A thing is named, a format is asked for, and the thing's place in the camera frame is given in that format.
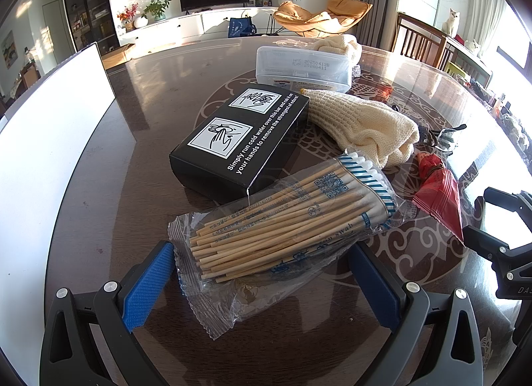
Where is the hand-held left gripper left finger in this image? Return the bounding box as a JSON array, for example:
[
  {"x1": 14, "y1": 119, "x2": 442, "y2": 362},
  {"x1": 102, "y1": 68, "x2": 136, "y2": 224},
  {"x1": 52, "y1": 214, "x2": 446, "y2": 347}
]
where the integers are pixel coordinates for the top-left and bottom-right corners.
[{"x1": 39, "y1": 240, "x2": 175, "y2": 386}]

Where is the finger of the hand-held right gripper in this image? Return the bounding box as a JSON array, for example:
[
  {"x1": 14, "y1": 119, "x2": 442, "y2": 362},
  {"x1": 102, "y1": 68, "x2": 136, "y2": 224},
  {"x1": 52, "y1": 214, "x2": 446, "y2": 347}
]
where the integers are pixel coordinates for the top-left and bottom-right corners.
[
  {"x1": 462, "y1": 224, "x2": 510, "y2": 264},
  {"x1": 484, "y1": 187, "x2": 532, "y2": 220}
]

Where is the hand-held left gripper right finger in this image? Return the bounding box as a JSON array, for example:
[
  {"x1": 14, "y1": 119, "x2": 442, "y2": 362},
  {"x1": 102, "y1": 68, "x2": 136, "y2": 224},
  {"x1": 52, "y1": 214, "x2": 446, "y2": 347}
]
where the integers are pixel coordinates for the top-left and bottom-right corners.
[{"x1": 348, "y1": 240, "x2": 487, "y2": 386}]

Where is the red foil packet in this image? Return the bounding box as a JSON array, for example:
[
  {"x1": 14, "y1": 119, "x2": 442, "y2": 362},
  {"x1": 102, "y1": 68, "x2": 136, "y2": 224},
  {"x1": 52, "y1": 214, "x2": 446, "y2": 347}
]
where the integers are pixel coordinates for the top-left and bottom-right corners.
[{"x1": 411, "y1": 152, "x2": 465, "y2": 243}]

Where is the cotton swab pack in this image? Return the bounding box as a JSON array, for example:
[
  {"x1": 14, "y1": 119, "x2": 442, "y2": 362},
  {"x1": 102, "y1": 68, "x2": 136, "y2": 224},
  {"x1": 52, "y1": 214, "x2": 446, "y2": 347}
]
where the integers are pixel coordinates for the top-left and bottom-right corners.
[{"x1": 167, "y1": 149, "x2": 410, "y2": 341}]

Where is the white board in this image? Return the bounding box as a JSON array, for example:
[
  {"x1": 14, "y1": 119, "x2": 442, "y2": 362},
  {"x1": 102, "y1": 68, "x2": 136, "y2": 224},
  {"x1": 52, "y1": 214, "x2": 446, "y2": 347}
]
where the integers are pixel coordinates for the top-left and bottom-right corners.
[{"x1": 0, "y1": 42, "x2": 117, "y2": 370}]

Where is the black cardboard box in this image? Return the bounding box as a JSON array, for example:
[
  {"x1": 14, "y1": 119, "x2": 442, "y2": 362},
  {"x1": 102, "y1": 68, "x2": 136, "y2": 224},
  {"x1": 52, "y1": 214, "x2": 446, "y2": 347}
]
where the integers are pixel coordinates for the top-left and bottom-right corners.
[{"x1": 168, "y1": 82, "x2": 311, "y2": 199}]

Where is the cream knit glove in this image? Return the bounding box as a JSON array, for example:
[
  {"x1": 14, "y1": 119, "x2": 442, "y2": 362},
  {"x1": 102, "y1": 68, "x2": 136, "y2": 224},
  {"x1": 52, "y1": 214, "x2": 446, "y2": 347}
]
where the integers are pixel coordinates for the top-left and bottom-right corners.
[
  {"x1": 310, "y1": 34, "x2": 363, "y2": 66},
  {"x1": 299, "y1": 87, "x2": 420, "y2": 170}
]

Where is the wooden chair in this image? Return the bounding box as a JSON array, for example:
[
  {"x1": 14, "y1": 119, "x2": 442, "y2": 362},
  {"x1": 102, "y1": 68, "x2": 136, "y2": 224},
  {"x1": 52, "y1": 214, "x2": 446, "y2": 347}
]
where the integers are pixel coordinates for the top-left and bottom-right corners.
[{"x1": 393, "y1": 12, "x2": 493, "y2": 87}]

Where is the flat cardboard box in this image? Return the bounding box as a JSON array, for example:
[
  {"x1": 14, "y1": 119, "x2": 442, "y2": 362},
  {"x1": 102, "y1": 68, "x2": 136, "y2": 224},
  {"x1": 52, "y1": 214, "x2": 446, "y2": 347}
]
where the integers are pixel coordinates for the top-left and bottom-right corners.
[{"x1": 101, "y1": 43, "x2": 136, "y2": 70}]

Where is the clear plastic box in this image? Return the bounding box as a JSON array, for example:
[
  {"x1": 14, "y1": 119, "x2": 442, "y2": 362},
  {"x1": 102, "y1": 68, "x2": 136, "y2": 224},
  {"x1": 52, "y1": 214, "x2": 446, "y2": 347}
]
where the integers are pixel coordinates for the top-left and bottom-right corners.
[{"x1": 255, "y1": 45, "x2": 354, "y2": 93}]

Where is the orange lounge chair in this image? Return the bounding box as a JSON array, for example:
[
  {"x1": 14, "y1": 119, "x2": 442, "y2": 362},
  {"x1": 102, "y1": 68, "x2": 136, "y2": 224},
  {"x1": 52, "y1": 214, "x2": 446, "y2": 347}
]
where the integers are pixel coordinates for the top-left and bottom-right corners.
[
  {"x1": 273, "y1": 0, "x2": 333, "y2": 38},
  {"x1": 326, "y1": 0, "x2": 373, "y2": 33}
]

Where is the white television cabinet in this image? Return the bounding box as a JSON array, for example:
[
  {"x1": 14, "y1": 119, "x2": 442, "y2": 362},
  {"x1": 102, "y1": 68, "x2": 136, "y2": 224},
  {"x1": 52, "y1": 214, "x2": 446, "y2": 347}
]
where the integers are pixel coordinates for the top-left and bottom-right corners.
[{"x1": 118, "y1": 6, "x2": 292, "y2": 48}]

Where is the red flower plant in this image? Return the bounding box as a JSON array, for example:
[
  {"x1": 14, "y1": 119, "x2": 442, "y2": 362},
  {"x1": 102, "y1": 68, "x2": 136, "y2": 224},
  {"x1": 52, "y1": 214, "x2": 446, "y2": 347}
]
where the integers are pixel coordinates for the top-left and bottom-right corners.
[{"x1": 116, "y1": 3, "x2": 140, "y2": 31}]

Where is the blue bag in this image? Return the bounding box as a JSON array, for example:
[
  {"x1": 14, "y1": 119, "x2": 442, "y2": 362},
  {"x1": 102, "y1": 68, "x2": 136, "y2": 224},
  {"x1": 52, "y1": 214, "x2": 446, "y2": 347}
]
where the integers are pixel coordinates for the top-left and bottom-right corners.
[{"x1": 228, "y1": 16, "x2": 257, "y2": 39}]

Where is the white door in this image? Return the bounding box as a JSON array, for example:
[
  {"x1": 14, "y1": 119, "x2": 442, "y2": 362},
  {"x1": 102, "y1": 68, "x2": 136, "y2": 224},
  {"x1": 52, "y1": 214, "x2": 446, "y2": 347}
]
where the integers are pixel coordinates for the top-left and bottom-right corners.
[{"x1": 43, "y1": 0, "x2": 67, "y2": 60}]

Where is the bushy green potted plant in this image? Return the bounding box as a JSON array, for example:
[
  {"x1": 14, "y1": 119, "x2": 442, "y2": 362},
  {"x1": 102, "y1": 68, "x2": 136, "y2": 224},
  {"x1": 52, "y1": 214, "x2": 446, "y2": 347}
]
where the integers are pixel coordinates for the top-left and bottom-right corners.
[{"x1": 143, "y1": 0, "x2": 172, "y2": 22}]

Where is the wall painting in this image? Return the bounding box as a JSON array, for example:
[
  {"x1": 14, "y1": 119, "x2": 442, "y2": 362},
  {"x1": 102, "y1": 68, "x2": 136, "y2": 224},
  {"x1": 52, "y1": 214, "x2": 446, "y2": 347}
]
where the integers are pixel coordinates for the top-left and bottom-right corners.
[{"x1": 0, "y1": 30, "x2": 19, "y2": 68}]

